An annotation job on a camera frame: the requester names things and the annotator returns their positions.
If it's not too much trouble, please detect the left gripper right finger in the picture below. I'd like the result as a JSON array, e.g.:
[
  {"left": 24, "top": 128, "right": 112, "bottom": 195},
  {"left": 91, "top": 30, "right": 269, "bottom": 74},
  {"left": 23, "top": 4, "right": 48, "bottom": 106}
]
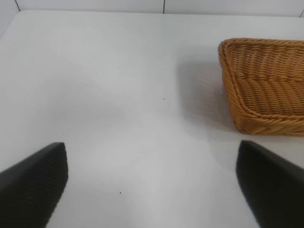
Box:
[{"left": 236, "top": 140, "right": 304, "bottom": 228}]

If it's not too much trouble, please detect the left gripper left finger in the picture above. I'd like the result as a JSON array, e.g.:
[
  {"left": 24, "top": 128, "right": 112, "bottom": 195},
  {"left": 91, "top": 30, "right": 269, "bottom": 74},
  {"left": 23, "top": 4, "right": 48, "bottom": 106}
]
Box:
[{"left": 0, "top": 142, "right": 69, "bottom": 228}]

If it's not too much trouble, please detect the woven wicker basket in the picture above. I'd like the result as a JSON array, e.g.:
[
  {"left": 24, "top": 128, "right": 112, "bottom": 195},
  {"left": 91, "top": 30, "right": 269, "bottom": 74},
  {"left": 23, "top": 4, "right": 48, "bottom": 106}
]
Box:
[{"left": 218, "top": 37, "right": 304, "bottom": 137}]

